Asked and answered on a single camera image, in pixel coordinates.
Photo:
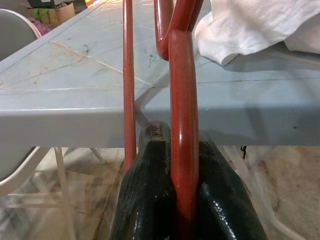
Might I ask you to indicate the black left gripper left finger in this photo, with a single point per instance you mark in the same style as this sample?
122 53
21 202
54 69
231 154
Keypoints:
150 187

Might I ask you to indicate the brown cardboard box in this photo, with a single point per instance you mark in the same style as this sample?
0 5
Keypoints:
60 15

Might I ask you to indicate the pink plastic hanger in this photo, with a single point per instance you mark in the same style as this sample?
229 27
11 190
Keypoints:
182 112

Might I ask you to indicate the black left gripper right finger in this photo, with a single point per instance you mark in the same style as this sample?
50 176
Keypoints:
225 205

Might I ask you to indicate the grey folding table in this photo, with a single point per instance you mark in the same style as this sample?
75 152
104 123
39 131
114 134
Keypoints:
62 80

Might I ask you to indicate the white towel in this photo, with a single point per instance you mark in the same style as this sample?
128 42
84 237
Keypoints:
250 25

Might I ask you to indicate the grey folding chair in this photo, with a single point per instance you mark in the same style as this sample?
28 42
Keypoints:
12 32

